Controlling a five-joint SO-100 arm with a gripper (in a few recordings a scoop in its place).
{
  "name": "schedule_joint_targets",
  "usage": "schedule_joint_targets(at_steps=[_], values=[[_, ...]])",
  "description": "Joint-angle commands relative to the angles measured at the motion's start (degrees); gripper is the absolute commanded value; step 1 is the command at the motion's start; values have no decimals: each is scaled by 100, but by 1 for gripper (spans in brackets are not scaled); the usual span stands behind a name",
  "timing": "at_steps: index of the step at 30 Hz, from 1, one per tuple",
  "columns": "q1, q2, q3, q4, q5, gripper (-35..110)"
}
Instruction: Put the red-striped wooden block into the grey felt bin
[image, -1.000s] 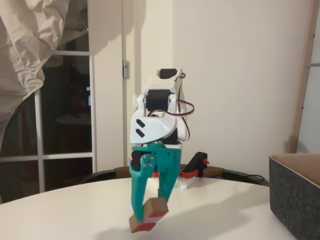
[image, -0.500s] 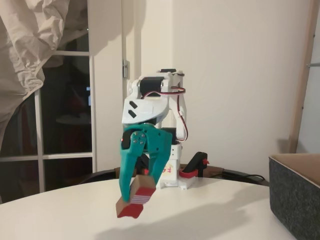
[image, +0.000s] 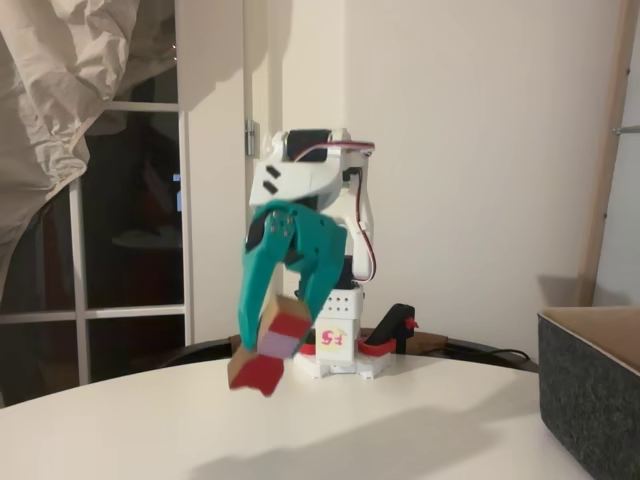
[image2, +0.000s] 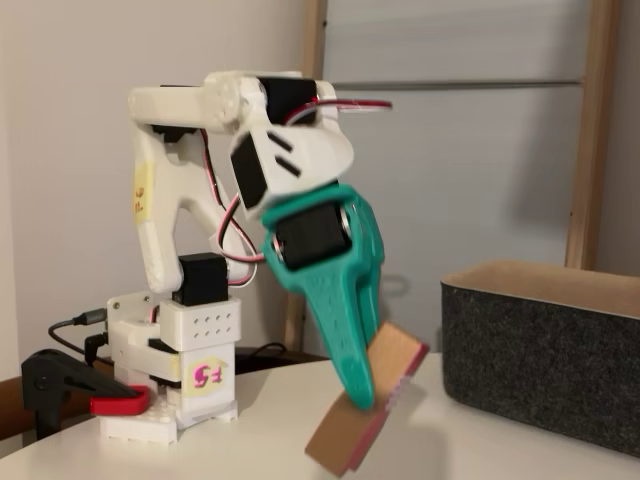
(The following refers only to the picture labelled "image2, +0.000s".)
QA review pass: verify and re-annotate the wooden block with red print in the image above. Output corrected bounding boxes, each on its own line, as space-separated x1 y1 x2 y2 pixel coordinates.
304 322 431 476

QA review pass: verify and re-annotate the dark grey felt box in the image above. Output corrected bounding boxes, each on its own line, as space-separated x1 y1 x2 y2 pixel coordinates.
439 259 640 459

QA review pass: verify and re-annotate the thin metal shelf rod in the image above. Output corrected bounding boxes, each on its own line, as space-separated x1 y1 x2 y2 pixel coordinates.
329 78 586 92

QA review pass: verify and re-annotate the black angled power plug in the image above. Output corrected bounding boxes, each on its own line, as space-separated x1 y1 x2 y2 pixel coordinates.
83 333 110 364

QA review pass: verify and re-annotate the black clamp with red pad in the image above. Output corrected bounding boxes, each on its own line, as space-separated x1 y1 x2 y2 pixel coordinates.
20 349 151 444

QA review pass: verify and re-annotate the black power cable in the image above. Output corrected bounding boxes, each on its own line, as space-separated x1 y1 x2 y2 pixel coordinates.
234 342 289 362

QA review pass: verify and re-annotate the red white black servo wire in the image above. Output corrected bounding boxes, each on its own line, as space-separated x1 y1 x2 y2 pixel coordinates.
284 98 394 126
199 127 266 290

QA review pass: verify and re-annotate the light wooden shelf frame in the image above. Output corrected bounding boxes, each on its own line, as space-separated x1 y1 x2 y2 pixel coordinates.
282 0 621 352

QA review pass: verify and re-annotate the black USB cable grey plug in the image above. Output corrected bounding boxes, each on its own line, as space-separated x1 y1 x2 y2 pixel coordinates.
48 308 109 361

